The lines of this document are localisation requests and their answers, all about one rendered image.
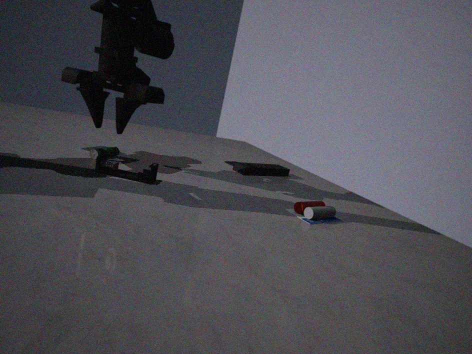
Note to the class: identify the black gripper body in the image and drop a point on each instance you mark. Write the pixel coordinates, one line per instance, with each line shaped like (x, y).
(115, 65)

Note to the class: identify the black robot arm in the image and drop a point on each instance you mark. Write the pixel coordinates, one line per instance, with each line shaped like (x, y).
(145, 33)

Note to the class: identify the green cylindrical battery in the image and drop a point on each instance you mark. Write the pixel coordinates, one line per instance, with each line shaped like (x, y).
(110, 151)

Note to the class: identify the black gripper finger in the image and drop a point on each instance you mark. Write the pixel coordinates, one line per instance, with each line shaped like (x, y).
(124, 110)
(95, 101)

